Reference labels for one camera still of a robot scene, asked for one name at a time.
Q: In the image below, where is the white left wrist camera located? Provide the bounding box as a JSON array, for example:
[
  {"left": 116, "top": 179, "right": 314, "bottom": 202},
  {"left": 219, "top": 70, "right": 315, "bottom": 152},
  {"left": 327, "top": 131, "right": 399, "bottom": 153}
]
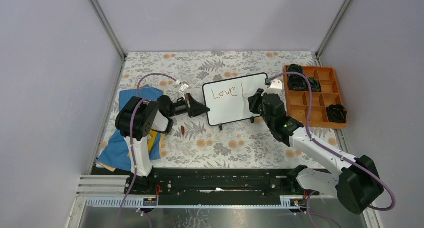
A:
[{"left": 176, "top": 80, "right": 190, "bottom": 102}]

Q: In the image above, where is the floral patterned table mat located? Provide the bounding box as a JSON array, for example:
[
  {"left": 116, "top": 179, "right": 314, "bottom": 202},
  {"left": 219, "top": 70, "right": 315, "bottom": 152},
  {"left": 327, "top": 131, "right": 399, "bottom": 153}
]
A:
[{"left": 97, "top": 51, "right": 346, "bottom": 170}]

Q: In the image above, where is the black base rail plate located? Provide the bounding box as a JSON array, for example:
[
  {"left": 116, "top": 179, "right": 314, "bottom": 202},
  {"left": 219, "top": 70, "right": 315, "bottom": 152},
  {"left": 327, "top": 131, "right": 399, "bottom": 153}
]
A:
[{"left": 124, "top": 168, "right": 310, "bottom": 206}]

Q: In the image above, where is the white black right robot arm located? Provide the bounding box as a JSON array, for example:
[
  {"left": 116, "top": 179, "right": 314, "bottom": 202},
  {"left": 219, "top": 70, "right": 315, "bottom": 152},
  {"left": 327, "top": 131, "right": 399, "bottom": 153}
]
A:
[{"left": 248, "top": 89, "right": 384, "bottom": 214}]

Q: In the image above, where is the right aluminium frame post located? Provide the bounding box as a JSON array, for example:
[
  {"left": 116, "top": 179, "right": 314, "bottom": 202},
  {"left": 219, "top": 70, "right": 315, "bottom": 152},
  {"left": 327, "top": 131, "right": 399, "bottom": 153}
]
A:
[{"left": 315, "top": 0, "right": 353, "bottom": 59}]

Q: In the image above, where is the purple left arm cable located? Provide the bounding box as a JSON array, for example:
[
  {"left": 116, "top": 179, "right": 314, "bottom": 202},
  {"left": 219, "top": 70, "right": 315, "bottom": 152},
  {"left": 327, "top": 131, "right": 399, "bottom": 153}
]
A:
[{"left": 115, "top": 72, "right": 178, "bottom": 228}]

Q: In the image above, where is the left aluminium frame post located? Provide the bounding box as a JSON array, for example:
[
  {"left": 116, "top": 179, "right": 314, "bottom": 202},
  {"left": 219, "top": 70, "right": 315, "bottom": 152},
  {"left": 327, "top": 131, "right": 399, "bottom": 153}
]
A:
[{"left": 88, "top": 0, "right": 126, "bottom": 60}]

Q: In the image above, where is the dark coiled cable middle left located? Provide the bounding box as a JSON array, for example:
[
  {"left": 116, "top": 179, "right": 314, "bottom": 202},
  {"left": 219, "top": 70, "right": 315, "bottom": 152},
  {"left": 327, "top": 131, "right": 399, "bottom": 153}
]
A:
[{"left": 287, "top": 73, "right": 308, "bottom": 91}]

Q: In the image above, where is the blue cartoon cloth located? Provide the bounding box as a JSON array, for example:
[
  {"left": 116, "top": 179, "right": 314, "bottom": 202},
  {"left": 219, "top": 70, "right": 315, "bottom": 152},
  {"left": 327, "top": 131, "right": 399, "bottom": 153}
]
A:
[{"left": 96, "top": 84, "right": 169, "bottom": 172}]

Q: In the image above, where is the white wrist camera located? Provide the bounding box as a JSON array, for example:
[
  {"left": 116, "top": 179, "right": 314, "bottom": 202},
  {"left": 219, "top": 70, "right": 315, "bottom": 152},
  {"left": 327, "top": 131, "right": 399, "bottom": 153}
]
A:
[
  {"left": 263, "top": 79, "right": 284, "bottom": 94},
  {"left": 176, "top": 80, "right": 190, "bottom": 102}
]

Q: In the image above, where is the aluminium frame post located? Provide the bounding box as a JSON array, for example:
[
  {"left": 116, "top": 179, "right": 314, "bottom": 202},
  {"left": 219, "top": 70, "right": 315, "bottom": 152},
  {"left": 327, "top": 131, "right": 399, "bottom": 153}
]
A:
[
  {"left": 315, "top": 0, "right": 353, "bottom": 59},
  {"left": 88, "top": 0, "right": 126, "bottom": 60}
]

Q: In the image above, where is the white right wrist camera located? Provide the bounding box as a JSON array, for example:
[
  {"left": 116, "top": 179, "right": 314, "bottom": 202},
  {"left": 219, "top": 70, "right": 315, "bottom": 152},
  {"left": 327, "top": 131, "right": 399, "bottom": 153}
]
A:
[{"left": 263, "top": 79, "right": 284, "bottom": 94}]

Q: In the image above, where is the dark coiled cable lower right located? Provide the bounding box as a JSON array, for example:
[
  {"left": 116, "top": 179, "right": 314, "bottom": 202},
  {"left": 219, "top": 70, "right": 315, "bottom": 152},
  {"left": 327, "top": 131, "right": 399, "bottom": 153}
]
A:
[{"left": 326, "top": 104, "right": 348, "bottom": 123}]

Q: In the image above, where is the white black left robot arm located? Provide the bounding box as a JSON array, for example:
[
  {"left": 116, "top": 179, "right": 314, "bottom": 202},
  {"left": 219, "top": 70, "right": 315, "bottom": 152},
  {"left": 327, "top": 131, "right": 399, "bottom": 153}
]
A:
[{"left": 115, "top": 93, "right": 211, "bottom": 194}]

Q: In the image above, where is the orange compartment tray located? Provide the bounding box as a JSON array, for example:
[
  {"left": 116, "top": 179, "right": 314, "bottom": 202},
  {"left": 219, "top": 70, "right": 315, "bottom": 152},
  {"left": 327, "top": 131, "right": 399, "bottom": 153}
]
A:
[{"left": 283, "top": 66, "right": 348, "bottom": 129}]

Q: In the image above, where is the dark coiled cable top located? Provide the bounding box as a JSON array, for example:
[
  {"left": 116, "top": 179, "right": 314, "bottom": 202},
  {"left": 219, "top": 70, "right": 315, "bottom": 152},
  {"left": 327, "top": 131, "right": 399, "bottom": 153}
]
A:
[{"left": 286, "top": 63, "right": 305, "bottom": 76}]

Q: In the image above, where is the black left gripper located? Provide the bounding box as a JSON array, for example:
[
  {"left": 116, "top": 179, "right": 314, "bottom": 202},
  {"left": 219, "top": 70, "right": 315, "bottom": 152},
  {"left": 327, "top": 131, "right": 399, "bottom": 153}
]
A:
[{"left": 167, "top": 92, "right": 210, "bottom": 118}]

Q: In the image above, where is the black framed whiteboard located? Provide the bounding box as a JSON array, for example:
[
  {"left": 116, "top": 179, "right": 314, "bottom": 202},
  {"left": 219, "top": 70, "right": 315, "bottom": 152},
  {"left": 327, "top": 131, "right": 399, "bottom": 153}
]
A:
[{"left": 202, "top": 72, "right": 268, "bottom": 126}]

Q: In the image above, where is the dark coiled cable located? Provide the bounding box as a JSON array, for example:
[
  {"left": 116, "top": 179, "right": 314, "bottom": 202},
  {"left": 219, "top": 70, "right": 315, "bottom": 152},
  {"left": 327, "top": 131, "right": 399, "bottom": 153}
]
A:
[
  {"left": 287, "top": 73, "right": 308, "bottom": 91},
  {"left": 308, "top": 77, "right": 322, "bottom": 93},
  {"left": 286, "top": 63, "right": 305, "bottom": 76},
  {"left": 326, "top": 104, "right": 348, "bottom": 123}
]

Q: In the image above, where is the dark coiled cable middle right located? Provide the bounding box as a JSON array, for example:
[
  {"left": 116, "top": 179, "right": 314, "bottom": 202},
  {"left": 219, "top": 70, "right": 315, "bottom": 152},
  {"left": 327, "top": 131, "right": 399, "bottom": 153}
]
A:
[{"left": 308, "top": 77, "right": 322, "bottom": 93}]

